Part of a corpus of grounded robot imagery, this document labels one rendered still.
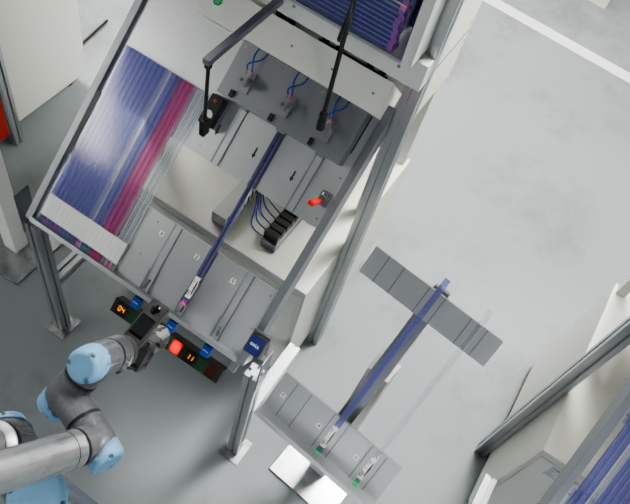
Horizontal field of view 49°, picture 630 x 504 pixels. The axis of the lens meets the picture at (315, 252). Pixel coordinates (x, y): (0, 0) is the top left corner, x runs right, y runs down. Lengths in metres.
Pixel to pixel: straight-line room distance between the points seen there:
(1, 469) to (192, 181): 1.10
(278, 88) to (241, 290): 0.49
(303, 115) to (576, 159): 2.18
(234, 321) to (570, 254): 1.85
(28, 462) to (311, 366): 1.38
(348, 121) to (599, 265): 1.89
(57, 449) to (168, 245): 0.60
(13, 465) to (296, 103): 0.93
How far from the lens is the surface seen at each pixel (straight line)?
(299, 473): 2.41
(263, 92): 1.65
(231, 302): 1.73
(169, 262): 1.78
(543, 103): 3.78
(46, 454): 1.40
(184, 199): 2.10
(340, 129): 1.59
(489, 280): 2.96
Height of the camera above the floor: 2.31
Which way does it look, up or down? 56 degrees down
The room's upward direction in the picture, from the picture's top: 18 degrees clockwise
